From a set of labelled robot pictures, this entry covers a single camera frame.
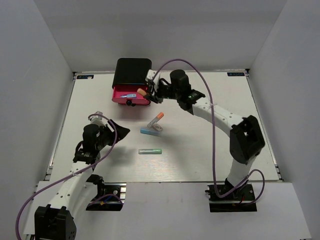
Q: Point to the blue capped highlighter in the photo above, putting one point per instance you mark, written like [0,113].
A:
[149,131]

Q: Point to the green capped highlighter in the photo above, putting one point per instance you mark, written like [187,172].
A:
[150,151]

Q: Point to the black drawer cabinet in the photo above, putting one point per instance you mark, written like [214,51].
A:
[131,71]

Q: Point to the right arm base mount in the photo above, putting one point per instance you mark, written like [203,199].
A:
[235,202]

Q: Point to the blue corner label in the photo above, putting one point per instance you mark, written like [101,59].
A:
[236,74]
[84,77]

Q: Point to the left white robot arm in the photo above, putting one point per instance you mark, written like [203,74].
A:
[56,220]

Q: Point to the right blue corner label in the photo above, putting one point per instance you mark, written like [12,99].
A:
[236,74]

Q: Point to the left blue corner label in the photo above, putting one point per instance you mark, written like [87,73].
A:
[84,77]

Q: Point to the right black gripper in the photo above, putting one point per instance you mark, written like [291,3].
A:
[157,98]

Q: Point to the small staples box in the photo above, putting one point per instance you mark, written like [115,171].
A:
[157,127]

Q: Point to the pink drawer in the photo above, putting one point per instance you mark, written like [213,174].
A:
[122,89]

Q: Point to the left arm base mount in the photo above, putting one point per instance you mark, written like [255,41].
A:
[110,199]

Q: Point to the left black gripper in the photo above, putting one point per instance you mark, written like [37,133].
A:
[122,132]

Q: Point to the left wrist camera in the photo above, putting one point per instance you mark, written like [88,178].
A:
[97,119]

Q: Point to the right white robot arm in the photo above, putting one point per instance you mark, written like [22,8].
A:
[245,135]

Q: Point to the orange capped highlighter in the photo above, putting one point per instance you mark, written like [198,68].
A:
[155,120]

